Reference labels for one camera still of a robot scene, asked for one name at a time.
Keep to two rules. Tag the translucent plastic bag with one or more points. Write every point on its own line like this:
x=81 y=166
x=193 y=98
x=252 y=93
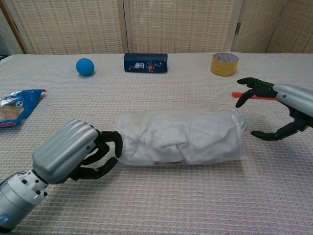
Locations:
x=181 y=137

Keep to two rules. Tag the woven beige tablecloth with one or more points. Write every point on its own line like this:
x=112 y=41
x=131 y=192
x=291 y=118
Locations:
x=156 y=147

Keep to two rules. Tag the yellow tape roll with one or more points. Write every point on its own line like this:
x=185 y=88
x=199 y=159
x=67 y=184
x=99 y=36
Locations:
x=224 y=64

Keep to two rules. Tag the white towel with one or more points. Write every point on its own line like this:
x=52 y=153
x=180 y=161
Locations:
x=178 y=138

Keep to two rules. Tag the blue snack packet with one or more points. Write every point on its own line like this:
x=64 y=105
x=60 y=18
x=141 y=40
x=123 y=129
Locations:
x=17 y=106

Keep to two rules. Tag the red stick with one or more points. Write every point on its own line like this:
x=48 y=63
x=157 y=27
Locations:
x=259 y=96

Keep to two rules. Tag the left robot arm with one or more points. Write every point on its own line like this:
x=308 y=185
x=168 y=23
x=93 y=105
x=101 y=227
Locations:
x=19 y=200

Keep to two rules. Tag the bamboo folding screen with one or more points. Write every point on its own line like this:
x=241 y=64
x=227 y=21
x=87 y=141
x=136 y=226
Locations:
x=156 y=25

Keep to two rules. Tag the dark blue printed box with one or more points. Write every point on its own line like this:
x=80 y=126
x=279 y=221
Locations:
x=145 y=63

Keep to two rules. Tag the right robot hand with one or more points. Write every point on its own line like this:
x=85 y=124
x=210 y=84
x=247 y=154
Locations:
x=276 y=105

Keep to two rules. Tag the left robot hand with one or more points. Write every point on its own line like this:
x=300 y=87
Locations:
x=73 y=151

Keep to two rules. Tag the blue ball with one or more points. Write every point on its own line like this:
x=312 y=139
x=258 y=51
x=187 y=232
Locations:
x=85 y=67

